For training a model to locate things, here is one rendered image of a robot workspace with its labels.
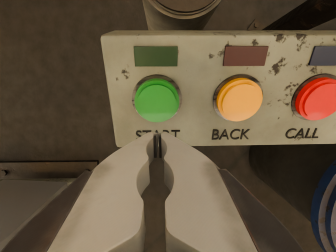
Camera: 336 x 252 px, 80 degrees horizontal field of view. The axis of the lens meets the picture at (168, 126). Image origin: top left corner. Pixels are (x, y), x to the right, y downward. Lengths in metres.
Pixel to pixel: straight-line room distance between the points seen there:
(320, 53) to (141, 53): 0.15
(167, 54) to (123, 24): 0.67
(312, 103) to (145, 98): 0.15
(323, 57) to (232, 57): 0.08
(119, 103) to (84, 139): 0.68
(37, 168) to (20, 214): 0.32
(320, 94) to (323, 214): 0.37
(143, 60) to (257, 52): 0.09
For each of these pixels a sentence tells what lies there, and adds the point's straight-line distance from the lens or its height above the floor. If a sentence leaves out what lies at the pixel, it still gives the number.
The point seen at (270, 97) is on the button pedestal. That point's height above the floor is 0.60.
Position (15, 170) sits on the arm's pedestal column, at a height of 0.02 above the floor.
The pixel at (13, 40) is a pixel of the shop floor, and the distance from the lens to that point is 0.97.
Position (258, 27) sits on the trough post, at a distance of 0.89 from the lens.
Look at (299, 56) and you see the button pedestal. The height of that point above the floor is 0.61.
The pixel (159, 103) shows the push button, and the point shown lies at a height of 0.61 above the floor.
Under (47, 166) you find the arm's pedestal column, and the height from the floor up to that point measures 0.02.
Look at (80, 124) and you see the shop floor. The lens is 0.86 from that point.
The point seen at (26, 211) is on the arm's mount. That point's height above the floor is 0.30.
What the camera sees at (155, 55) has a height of 0.62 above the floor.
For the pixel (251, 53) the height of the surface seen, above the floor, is 0.62.
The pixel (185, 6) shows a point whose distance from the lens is 0.29.
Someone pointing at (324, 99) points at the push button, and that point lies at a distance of 0.23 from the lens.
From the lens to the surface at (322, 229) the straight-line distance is 0.57.
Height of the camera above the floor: 0.79
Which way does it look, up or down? 81 degrees down
